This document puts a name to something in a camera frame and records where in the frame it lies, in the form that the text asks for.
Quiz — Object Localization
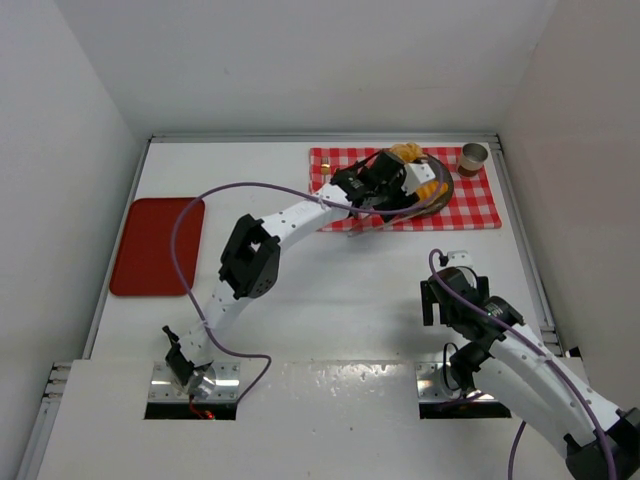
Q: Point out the gold fork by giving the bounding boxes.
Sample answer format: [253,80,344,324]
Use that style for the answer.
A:
[320,157,331,176]

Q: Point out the round flower-shaped bread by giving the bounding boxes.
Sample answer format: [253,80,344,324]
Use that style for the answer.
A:
[389,143,424,163]

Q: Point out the red white checkered cloth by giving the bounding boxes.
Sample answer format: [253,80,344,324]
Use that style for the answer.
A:
[309,146,502,232]

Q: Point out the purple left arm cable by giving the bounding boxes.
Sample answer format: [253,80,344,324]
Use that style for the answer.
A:
[171,155,453,421]

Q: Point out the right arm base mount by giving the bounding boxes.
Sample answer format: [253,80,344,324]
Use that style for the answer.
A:
[415,362,511,420]

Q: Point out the orange croissant bread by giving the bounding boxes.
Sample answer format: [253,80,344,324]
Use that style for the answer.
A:
[416,180,449,203]

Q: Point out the dark round plate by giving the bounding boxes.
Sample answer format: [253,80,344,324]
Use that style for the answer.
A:
[406,154,454,218]

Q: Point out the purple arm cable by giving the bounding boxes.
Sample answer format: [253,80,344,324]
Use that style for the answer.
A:
[428,248,619,480]
[171,155,453,421]

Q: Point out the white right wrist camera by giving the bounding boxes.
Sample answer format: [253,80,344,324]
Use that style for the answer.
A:
[441,250,474,268]

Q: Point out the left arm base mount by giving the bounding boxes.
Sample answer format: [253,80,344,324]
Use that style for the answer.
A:
[144,361,241,421]

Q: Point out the red plastic tray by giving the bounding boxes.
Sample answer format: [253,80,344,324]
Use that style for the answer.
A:
[109,197,205,297]

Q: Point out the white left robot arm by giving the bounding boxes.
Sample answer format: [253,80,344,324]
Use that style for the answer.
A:
[165,143,440,388]

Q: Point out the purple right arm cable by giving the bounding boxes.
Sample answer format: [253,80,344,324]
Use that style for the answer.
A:
[428,248,619,480]

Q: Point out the metal cup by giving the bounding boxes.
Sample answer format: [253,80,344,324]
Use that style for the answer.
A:
[456,143,489,178]

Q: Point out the metal serving tongs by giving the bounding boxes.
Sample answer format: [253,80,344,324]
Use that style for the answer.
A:
[347,215,401,237]

